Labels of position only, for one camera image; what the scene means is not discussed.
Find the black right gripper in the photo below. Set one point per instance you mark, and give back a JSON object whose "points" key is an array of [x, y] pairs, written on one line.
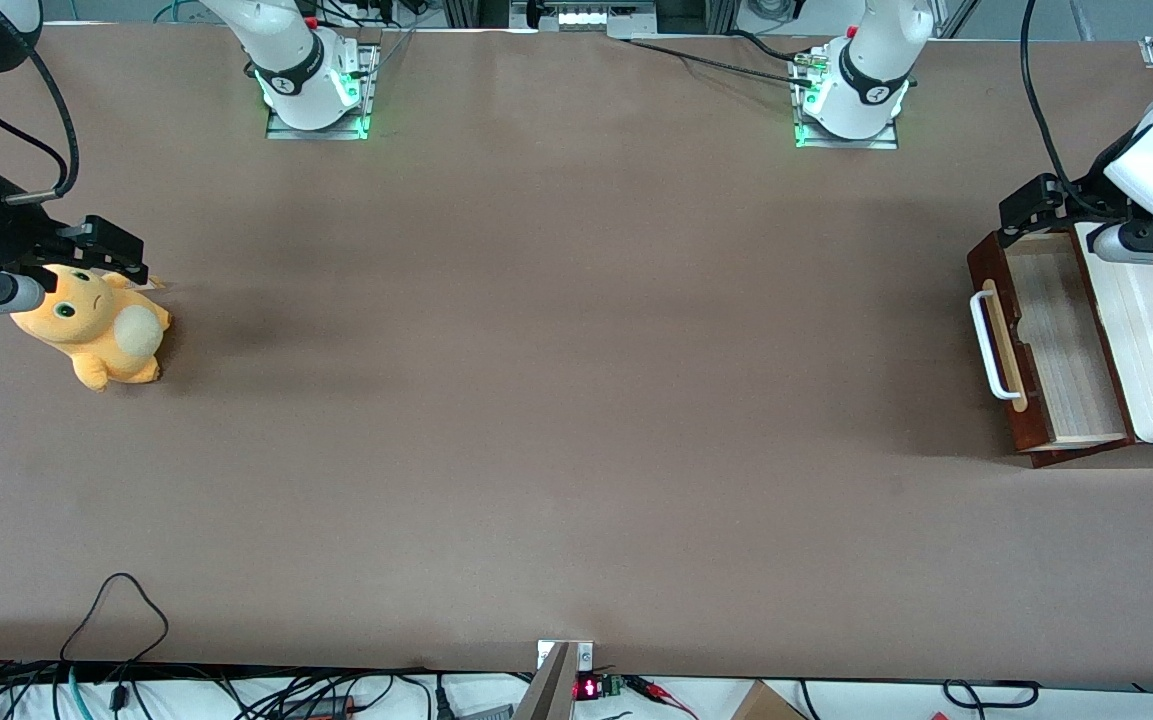
{"points": [[8, 232]]}

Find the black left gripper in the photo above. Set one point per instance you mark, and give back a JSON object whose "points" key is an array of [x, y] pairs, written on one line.
{"points": [[1082, 196]]}

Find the brown wooden drawer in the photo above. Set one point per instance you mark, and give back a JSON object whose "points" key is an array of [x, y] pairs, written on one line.
{"points": [[1066, 340]]}

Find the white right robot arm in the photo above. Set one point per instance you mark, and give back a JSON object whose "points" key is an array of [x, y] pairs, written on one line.
{"points": [[296, 70]]}

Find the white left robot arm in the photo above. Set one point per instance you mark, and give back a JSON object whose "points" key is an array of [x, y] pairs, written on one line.
{"points": [[866, 70]]}

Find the orange plush toy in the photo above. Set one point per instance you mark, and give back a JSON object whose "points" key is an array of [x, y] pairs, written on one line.
{"points": [[96, 335]]}

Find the black power adapter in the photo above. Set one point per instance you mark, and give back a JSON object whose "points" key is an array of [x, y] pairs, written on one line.
{"points": [[321, 708]]}

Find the brown cardboard box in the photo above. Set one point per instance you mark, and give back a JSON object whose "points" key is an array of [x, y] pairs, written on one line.
{"points": [[766, 703]]}

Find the red LED display module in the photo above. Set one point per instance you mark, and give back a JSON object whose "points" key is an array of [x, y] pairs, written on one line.
{"points": [[591, 688]]}

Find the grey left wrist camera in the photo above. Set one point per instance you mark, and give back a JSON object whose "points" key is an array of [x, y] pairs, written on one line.
{"points": [[1136, 243]]}

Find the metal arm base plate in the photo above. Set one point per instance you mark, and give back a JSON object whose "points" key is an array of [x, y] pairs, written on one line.
{"points": [[886, 140], [361, 95]]}

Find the aluminium frame with light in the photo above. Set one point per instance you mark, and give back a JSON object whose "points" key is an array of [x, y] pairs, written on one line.
{"points": [[586, 15]]}

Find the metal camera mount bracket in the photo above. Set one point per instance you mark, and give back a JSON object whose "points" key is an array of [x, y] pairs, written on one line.
{"points": [[556, 680]]}

